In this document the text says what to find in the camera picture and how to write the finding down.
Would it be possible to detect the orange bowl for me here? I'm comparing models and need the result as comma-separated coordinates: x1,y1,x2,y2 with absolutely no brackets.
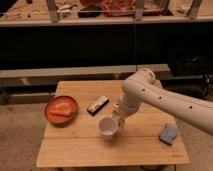
44,96,78,125

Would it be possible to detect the clear plastic bottle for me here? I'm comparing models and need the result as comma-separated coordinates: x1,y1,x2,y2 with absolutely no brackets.
112,104,125,126

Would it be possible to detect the red object on shelf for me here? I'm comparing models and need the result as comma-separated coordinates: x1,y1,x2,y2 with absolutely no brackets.
101,0,135,17

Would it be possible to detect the grey metal bench rail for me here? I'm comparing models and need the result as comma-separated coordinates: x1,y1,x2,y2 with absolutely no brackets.
0,64,169,87

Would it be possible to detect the white paper cup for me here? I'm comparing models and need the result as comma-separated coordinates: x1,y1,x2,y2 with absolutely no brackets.
99,117,118,141

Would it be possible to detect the black hanging cable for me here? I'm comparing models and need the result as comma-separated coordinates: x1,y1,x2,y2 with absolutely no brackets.
132,15,139,73

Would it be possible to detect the wooden table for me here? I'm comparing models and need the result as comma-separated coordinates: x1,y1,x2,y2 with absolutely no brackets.
36,80,189,168

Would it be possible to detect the orange food piece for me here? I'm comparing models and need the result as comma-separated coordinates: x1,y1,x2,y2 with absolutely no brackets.
50,103,71,117

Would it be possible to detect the blue sponge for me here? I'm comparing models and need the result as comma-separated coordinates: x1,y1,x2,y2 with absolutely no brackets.
159,124,178,145

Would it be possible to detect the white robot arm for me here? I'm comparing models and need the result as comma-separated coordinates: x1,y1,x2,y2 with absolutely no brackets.
117,68,213,136

